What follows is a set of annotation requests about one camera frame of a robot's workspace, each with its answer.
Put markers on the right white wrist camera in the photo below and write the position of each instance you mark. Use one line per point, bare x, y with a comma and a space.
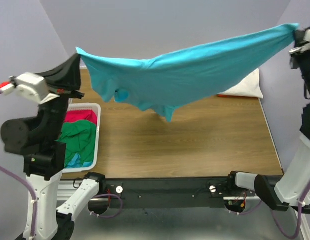
301, 41

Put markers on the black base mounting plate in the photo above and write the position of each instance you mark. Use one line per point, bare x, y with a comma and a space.
164, 193

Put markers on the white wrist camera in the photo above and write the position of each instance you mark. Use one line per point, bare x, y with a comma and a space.
29, 86
301, 41

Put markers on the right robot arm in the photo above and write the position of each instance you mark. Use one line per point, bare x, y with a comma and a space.
292, 190

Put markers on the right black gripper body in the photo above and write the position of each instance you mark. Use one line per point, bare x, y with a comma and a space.
305, 60

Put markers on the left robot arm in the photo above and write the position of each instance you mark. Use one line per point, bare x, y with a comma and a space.
36, 140

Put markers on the red t shirt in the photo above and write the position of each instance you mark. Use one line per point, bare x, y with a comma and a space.
84, 114

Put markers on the cyan polo t shirt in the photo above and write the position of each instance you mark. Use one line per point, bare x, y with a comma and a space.
169, 81

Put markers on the aluminium frame rail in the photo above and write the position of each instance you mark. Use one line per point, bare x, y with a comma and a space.
66, 188

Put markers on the green t shirt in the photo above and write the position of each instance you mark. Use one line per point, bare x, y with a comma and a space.
79, 138

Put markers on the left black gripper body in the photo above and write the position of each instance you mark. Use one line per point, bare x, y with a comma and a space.
59, 91

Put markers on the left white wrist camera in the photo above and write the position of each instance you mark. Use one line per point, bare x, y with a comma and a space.
29, 86

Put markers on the white plastic laundry basket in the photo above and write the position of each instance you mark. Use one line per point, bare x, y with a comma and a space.
97, 110

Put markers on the folded white t shirt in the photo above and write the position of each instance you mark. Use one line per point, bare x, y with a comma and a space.
249, 87

